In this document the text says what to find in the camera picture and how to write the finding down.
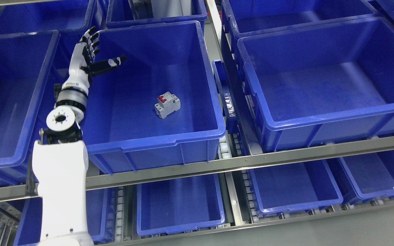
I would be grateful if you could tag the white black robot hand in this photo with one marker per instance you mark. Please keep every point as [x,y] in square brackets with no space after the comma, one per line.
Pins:
[82,65]

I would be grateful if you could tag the grey red circuit breaker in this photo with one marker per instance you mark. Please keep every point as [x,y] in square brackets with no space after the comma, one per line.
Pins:
[166,104]

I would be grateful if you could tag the blue bin on left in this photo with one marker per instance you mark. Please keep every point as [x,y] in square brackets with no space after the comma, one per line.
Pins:
[26,63]

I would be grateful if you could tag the blue top left bin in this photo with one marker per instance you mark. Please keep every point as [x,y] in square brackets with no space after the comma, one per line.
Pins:
[69,17]

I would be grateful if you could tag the blue centre storage bin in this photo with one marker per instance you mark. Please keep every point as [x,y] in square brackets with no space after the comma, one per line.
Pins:
[121,129]

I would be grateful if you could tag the blue storage bin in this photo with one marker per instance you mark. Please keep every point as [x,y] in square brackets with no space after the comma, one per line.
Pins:
[121,129]
[330,83]

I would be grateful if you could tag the blue top centre bin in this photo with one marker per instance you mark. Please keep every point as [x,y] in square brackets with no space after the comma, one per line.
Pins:
[127,13]

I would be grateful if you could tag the blue lower left bin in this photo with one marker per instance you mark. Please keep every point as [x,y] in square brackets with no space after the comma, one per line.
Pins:
[100,217]

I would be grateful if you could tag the blue lower centre bin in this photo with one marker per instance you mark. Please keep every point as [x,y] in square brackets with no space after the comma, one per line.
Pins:
[179,205]

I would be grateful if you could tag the blue top right bin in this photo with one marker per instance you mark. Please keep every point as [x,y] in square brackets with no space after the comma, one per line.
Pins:
[245,18]

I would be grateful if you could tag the blue right storage bin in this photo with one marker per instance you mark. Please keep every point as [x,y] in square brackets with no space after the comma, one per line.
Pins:
[330,83]

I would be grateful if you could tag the blue far right lower bin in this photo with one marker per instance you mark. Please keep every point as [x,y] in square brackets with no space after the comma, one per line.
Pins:
[365,177]

